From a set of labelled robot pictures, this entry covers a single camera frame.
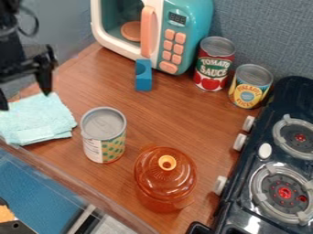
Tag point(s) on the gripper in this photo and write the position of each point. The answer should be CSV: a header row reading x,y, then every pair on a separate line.
x,y
28,64

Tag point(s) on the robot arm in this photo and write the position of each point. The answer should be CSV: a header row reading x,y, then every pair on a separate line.
x,y
9,36

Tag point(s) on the white can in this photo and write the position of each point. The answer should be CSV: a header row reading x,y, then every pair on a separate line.
x,y
104,137

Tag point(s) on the red can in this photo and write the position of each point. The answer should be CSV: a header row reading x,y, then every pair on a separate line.
x,y
213,65

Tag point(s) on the yellow can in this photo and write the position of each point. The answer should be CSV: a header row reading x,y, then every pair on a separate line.
x,y
249,88

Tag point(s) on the light blue cloth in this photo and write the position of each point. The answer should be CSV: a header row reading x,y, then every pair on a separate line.
x,y
34,120

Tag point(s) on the blue block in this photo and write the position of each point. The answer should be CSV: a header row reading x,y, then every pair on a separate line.
x,y
143,76

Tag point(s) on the orange lid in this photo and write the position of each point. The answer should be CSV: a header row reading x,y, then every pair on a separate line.
x,y
165,173

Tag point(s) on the toy microwave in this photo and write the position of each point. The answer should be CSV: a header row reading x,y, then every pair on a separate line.
x,y
179,33

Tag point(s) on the orange pot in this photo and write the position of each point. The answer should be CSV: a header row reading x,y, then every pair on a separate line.
x,y
165,202

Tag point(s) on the toy stove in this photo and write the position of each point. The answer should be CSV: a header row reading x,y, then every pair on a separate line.
x,y
277,164

